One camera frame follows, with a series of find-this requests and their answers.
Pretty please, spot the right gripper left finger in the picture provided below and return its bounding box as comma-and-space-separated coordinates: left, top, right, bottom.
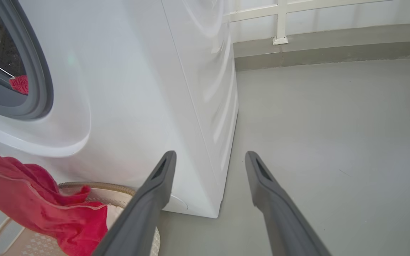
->
92, 150, 177, 256

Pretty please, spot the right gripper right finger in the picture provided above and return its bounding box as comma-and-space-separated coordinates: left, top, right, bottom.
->
245, 151, 332, 256

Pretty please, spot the plain red garment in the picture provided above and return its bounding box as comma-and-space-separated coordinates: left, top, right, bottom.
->
0, 150, 109, 256

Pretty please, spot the red basketball jersey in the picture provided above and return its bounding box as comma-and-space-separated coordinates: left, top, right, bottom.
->
9, 75, 29, 95

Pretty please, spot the cream basket with brown rim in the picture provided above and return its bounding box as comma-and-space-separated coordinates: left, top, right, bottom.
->
0, 182, 161, 256

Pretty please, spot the white front-load washing machine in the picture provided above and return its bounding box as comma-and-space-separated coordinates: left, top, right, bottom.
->
0, 0, 239, 219

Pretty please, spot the grey rubber door gasket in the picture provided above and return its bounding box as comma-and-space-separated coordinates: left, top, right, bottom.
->
0, 0, 54, 120

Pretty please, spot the round white filter cover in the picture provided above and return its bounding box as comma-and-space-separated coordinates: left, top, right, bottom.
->
162, 194, 189, 215

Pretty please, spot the white metal railing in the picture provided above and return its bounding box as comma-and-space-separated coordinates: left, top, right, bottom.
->
223, 0, 392, 46

